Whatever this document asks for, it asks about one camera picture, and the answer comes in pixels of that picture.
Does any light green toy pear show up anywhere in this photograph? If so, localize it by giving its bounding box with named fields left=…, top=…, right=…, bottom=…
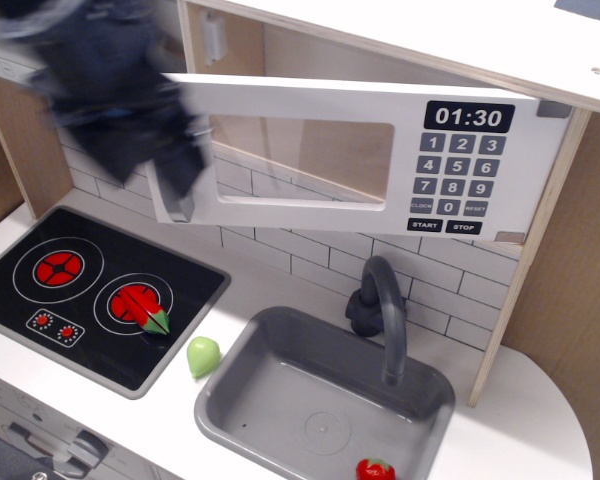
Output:
left=187, top=336, right=221, bottom=380

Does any grey microwave door handle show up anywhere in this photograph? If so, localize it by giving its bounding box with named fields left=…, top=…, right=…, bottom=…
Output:
left=156, top=191, right=194, bottom=223

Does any grey toy range hood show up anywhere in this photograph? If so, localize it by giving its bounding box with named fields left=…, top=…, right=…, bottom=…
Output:
left=0, top=0, right=189, bottom=101

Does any grey oven door handle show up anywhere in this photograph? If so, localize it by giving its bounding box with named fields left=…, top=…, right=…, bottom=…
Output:
left=2, top=422, right=109, bottom=479

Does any red toy strawberry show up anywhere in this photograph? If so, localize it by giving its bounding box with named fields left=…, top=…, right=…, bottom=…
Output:
left=355, top=458, right=396, bottom=480

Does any dark grey toy faucet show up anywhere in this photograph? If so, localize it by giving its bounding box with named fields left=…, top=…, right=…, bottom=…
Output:
left=345, top=256, right=407, bottom=386

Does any grey plastic toy sink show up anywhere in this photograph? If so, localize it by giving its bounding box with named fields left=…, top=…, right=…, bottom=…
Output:
left=194, top=307, right=455, bottom=479

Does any wooden toy microwave cabinet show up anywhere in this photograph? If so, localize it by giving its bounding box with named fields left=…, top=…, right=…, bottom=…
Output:
left=178, top=1, right=600, bottom=406

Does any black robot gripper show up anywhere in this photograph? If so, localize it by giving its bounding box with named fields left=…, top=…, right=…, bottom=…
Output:
left=0, top=1, right=207, bottom=199

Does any black toy induction stove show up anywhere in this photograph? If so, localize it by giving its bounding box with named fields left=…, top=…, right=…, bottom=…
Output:
left=0, top=207, right=230, bottom=399

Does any red green toy chili pepper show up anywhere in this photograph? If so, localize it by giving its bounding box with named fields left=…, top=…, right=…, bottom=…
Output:
left=118, top=286, right=170, bottom=335

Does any white toy microwave door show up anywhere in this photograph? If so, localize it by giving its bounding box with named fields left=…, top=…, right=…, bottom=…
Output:
left=176, top=74, right=572, bottom=243

